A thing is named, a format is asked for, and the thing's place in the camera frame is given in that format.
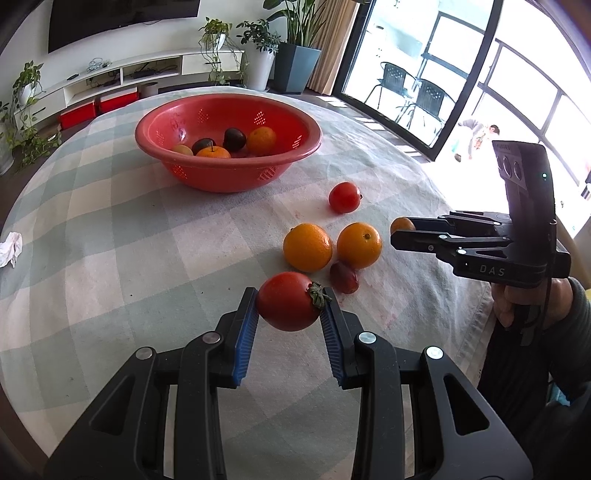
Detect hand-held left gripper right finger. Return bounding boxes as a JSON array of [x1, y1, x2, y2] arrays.
[[320, 286, 534, 480]]

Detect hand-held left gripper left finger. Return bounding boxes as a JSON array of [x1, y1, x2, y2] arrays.
[[44, 287, 259, 480]]

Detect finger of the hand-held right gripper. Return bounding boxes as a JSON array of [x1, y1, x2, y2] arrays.
[[412, 210, 511, 237], [390, 229, 513, 267]]

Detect red tomato with green stem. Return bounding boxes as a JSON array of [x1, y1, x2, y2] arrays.
[[256, 271, 333, 332]]

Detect red plastic basin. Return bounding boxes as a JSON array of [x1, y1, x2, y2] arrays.
[[135, 95, 323, 193]]

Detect dark purple plum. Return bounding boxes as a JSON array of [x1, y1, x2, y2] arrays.
[[223, 128, 247, 152]]

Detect person's right forearm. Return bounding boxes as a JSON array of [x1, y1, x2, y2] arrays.
[[477, 277, 591, 416]]

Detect person's right hand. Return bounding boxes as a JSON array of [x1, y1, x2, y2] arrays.
[[490, 277, 577, 330]]

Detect small dark red plum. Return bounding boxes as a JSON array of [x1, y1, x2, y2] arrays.
[[329, 261, 360, 295]]

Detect large red tomato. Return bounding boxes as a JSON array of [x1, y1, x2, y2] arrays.
[[328, 181, 363, 214]]

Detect black balcony chair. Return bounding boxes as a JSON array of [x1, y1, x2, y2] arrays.
[[396, 78, 458, 140], [364, 61, 417, 112]]

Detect checkered tablecloth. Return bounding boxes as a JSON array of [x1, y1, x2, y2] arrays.
[[0, 85, 498, 480]]

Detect black framed glass door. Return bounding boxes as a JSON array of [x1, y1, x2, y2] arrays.
[[332, 0, 591, 199]]

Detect beige curtain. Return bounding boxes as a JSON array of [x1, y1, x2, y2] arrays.
[[307, 0, 363, 96]]

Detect large-leaf plant in dark pot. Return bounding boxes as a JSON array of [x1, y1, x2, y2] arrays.
[[263, 0, 370, 96]]

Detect bushy plant in white pot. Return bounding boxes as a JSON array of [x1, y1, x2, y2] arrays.
[[235, 19, 282, 92]]

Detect crumpled white tissue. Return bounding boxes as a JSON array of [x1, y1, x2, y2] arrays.
[[0, 232, 24, 269]]

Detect red storage box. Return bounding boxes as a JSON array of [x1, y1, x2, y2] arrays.
[[58, 102, 97, 130], [99, 87, 140, 114]]

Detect white television cabinet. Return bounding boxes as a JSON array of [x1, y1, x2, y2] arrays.
[[14, 48, 245, 133]]

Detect black devices in cabinet shelf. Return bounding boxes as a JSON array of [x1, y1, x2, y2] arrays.
[[131, 67, 178, 80]]

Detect hanging pothos in white pot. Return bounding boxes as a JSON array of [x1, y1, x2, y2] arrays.
[[198, 17, 250, 88]]

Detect trailing pothos plant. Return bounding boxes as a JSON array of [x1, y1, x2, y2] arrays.
[[0, 61, 64, 172]]

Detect black flat television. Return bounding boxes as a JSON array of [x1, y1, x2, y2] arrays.
[[48, 0, 202, 54]]

